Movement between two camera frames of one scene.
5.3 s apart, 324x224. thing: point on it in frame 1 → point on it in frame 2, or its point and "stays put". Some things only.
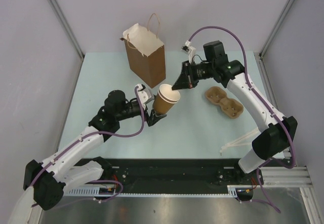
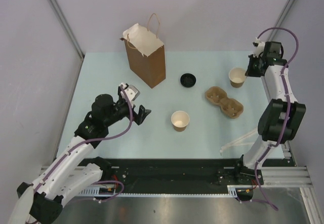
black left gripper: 153,118 → 138,117
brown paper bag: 146,51 stays put
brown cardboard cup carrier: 231,107 stays put
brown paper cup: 165,99 → 179,120
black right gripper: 187,79 → 250,72
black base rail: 180,176 stays put
